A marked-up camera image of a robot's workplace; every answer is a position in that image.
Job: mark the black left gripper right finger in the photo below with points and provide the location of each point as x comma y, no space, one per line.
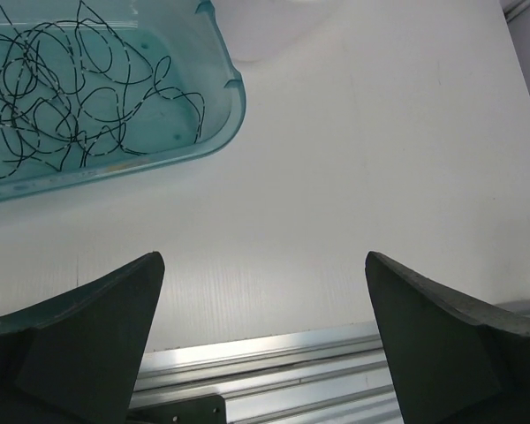
452,358

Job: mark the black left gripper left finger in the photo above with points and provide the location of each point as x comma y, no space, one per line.
74,358

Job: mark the teal translucent plastic bin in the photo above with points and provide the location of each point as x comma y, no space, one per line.
91,90

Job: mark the white plastic basket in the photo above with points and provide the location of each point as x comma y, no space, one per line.
254,30

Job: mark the aluminium mounting rail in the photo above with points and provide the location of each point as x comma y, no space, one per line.
332,375

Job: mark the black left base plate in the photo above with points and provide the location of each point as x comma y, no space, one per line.
206,409

